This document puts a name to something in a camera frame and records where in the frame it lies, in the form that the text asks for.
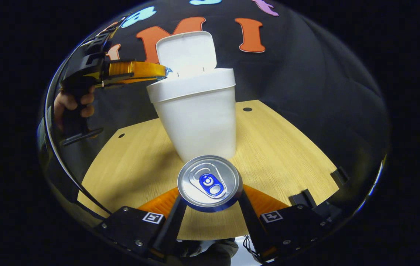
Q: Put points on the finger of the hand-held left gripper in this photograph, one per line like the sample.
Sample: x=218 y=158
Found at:
x=128 y=82
x=136 y=68

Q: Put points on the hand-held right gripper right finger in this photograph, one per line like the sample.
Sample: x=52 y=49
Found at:
x=252 y=225

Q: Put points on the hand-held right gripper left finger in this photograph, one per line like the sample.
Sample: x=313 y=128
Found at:
x=173 y=225

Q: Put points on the blue paper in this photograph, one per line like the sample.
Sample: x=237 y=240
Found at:
x=168 y=72

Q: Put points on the blue pop can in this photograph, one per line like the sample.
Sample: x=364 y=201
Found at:
x=210 y=183

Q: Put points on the white desktop garbage bin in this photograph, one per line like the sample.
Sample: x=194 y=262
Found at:
x=198 y=114

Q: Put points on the wooden desktop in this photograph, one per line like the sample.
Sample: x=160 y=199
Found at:
x=280 y=155

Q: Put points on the person's dark clothing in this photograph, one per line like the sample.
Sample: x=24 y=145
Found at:
x=210 y=253

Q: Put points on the black table bracket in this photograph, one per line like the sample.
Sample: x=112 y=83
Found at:
x=339 y=176

